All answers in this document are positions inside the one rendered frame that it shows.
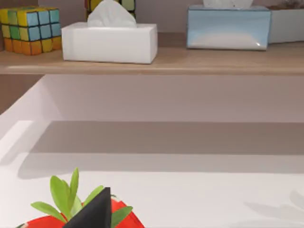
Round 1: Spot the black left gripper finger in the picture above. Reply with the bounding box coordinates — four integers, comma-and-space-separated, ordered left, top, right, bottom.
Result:
62, 187, 112, 228

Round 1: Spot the red pot with green plant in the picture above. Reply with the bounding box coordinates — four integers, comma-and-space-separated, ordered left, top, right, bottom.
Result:
15, 167, 145, 228

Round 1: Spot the white tissue box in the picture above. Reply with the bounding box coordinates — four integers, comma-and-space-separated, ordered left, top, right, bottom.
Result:
61, 0, 158, 65

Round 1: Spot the wooden shelf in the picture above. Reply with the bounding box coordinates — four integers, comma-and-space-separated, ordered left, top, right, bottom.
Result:
0, 31, 304, 76

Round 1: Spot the colourful puzzle cube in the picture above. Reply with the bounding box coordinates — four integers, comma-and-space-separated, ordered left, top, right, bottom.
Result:
0, 6, 63, 56
85, 0, 137, 22

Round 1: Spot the light blue tissue box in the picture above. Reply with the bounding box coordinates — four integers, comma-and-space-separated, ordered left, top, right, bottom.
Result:
186, 0, 272, 51

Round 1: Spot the pale grey plant pot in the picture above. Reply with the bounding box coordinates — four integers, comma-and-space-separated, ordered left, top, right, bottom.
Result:
267, 4, 304, 45

